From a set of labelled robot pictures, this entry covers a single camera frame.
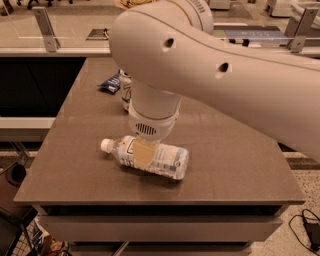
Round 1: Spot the blue snack wrapper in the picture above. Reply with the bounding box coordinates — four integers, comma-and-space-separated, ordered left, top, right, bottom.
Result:
98, 73, 120, 94

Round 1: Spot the black power adapter with cable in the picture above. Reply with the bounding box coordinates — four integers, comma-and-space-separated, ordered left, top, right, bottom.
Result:
288, 209, 320, 256

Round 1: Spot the clear blue-labelled plastic bottle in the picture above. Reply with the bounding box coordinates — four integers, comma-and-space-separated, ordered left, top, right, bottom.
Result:
100, 136, 189, 180

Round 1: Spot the wire basket with items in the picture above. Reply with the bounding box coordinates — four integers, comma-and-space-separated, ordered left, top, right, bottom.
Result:
5, 220, 72, 256

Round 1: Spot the white green soda can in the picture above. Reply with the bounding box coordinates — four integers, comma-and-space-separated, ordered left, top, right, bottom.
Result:
119, 70, 131, 110

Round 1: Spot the left metal railing bracket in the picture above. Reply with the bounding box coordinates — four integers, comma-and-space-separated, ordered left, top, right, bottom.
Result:
32, 6, 60, 53

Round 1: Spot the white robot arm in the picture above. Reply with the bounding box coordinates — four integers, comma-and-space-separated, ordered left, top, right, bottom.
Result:
109, 0, 320, 161

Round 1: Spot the metal railing bracket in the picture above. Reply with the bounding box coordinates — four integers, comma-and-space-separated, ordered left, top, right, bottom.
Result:
288, 7, 318, 53
32, 6, 60, 53

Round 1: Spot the right metal railing bracket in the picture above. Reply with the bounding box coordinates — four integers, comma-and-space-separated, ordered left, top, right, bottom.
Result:
288, 7, 318, 53

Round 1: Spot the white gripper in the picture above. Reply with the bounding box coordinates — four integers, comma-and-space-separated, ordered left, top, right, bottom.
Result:
129, 99, 181, 170

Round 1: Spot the black round bin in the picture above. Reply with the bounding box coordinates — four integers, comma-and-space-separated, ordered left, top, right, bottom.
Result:
5, 163, 26, 187

